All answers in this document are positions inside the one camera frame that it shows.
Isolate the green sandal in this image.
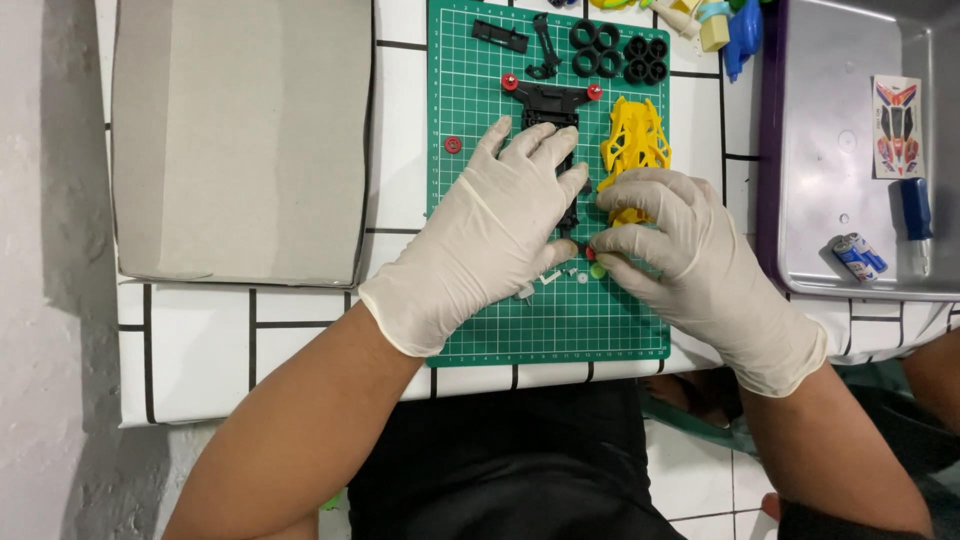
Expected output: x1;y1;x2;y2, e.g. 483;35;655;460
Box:
639;396;757;456

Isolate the blue plastic toy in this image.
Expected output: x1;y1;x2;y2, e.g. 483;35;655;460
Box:
722;0;765;83

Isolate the beige plastic toy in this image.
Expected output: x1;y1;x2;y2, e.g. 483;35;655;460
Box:
646;0;733;54

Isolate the blue handled screwdriver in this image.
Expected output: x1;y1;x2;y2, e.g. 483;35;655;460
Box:
897;177;936;276

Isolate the black curved plastic part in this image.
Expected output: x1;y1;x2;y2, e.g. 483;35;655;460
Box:
524;12;564;81

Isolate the black rectangular plastic part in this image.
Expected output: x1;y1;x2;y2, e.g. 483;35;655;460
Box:
471;18;531;54

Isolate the blue white battery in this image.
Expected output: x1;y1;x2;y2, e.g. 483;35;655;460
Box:
843;231;890;275
831;238;879;284

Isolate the person's left hand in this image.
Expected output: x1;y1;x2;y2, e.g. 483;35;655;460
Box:
358;116;591;359

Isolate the toy car sticker sheet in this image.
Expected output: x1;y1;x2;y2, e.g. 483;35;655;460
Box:
871;74;927;180

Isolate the green cutting mat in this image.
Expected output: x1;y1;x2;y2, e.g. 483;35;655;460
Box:
426;0;672;369

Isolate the yellow toy car body shell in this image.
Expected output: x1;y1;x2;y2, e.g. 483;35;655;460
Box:
597;95;673;228

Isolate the silver metal tray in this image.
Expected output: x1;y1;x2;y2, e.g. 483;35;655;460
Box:
756;0;960;303

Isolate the person's black clothing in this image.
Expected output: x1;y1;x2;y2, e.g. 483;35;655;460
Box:
346;378;680;540

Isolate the grey cardboard box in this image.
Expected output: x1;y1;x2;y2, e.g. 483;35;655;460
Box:
110;0;375;289

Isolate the black toy car chassis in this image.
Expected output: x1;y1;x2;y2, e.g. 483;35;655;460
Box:
516;80;592;235

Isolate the white black-lined table cover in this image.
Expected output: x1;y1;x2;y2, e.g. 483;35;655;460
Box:
93;0;960;429

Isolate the person's right hand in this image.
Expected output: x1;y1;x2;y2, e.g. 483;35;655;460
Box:
589;167;829;399

